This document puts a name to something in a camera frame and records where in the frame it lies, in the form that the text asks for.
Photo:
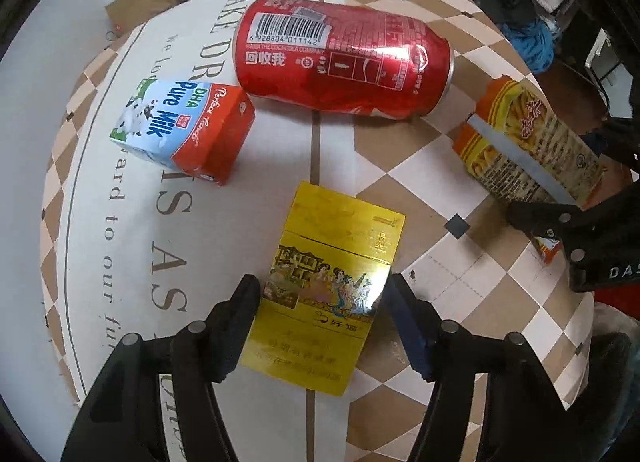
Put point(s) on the orange snack packet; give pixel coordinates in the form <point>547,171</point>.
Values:
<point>525,142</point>

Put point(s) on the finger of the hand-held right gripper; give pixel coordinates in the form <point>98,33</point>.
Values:
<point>617,147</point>
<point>555,222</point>

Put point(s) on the red soda can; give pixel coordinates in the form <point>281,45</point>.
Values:
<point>345,57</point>

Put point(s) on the yellow cigarette box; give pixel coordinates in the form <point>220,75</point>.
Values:
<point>325,252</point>

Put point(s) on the blue and red milk carton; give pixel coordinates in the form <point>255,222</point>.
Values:
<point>180,127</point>

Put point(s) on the brown paper bag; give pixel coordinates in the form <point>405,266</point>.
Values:
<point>145,2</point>

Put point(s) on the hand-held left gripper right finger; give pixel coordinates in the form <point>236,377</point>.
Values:
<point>406,327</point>

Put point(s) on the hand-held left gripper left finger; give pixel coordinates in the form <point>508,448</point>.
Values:
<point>240,309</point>

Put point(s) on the person's right forearm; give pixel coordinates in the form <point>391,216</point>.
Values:
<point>617,322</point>

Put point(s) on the table with checkered tablecloth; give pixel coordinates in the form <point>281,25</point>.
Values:
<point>475,292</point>

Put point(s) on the red object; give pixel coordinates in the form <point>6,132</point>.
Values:
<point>617,299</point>

